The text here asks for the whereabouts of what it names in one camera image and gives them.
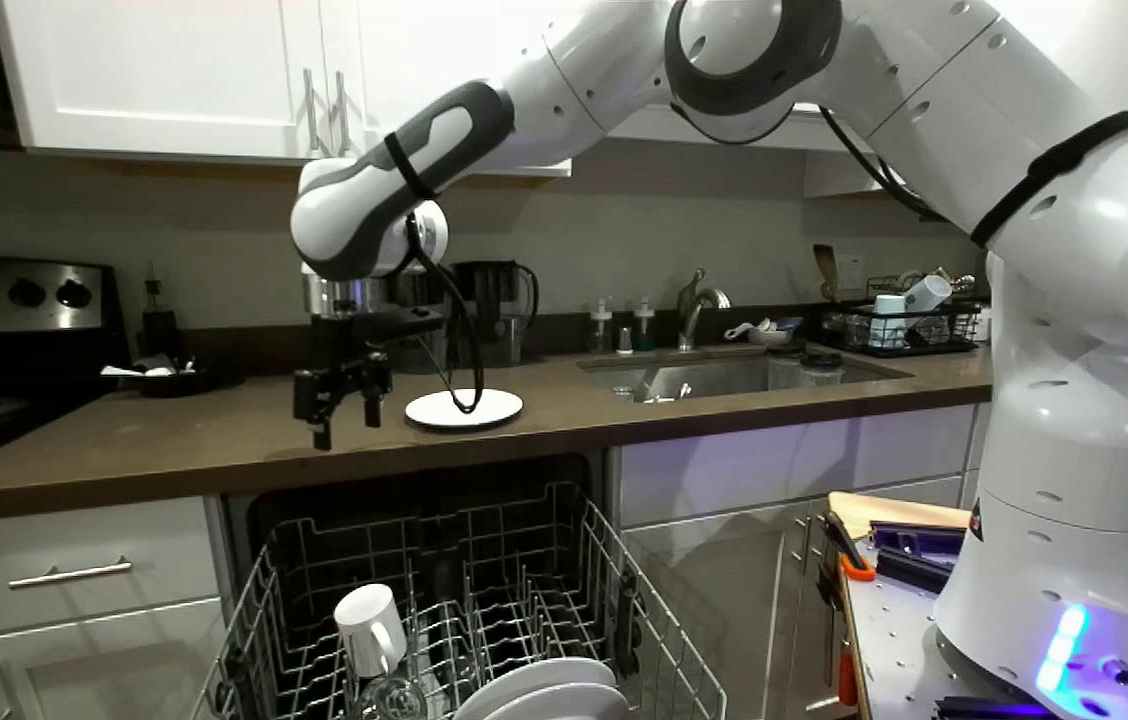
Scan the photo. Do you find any white cup with handle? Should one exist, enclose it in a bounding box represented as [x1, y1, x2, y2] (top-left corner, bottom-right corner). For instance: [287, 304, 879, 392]
[332, 580, 411, 681]

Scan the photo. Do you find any clear drinking glass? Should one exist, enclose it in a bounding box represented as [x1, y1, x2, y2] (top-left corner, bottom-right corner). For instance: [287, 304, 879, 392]
[357, 652, 448, 720]

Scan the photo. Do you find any wire dishwasher rack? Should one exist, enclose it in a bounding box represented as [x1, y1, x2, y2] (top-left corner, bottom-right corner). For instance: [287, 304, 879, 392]
[187, 491, 734, 720]

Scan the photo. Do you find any perforated robot table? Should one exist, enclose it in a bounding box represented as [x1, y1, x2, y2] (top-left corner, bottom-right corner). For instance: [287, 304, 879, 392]
[835, 572, 1128, 720]

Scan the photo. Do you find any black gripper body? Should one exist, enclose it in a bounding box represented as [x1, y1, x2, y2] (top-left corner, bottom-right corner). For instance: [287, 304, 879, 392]
[304, 313, 397, 379]

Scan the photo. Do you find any white under-sink cabinet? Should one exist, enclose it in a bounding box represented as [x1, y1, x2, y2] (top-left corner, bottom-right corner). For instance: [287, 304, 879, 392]
[608, 401, 997, 720]

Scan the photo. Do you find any silver drawer handle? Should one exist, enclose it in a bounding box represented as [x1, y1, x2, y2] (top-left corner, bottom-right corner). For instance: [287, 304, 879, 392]
[4, 555, 135, 593]

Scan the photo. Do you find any wide white upper cabinet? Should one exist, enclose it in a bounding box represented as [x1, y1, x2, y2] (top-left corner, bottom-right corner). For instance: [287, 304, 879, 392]
[0, 0, 577, 182]

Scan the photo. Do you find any open dishwasher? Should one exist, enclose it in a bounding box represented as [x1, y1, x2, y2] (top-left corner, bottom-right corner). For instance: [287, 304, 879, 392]
[220, 452, 621, 720]

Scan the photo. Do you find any black steel stove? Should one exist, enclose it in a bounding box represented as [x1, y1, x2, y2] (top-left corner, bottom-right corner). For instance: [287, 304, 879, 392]
[0, 251, 135, 490]

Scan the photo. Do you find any round white countertop plate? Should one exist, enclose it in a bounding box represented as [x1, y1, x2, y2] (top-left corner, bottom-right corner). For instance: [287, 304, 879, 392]
[400, 383, 527, 435]

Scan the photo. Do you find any orange handled tool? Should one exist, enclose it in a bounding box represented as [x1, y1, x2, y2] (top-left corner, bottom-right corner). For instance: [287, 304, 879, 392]
[817, 514, 883, 589]

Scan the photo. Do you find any silver cabinet handle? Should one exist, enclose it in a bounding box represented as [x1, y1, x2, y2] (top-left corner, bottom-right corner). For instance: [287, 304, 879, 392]
[329, 69, 357, 159]
[300, 69, 325, 159]

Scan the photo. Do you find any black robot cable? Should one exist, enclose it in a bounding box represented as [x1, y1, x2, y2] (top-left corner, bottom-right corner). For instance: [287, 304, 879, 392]
[380, 133, 491, 415]

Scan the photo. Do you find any dark bottle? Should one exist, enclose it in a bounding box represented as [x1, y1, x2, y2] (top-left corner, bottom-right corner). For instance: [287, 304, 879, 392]
[135, 271, 187, 363]

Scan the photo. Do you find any white lower cabinet door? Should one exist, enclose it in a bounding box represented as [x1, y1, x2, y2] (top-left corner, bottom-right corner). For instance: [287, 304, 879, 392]
[0, 598, 233, 720]

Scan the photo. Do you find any white drawer front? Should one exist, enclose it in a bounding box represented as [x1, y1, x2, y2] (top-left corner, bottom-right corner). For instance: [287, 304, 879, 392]
[0, 495, 225, 642]

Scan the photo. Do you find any wooden board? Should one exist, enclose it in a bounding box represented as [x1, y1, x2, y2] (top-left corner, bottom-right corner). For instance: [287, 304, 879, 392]
[823, 490, 977, 543]

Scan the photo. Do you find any chrome faucet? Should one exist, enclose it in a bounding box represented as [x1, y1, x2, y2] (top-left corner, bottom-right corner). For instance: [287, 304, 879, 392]
[670, 271, 734, 356]

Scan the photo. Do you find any white plate in rack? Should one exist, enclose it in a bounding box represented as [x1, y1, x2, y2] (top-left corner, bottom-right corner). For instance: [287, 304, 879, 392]
[453, 652, 629, 720]
[479, 681, 634, 720]

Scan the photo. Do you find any black pan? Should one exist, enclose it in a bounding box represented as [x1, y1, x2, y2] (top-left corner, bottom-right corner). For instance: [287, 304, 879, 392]
[96, 352, 233, 401]

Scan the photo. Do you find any black flat case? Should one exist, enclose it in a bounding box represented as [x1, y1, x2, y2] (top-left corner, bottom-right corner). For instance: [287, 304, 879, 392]
[869, 516, 970, 593]

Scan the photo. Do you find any black dish drying rack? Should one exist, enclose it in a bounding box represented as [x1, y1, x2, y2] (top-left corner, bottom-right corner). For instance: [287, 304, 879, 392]
[817, 270, 991, 360]

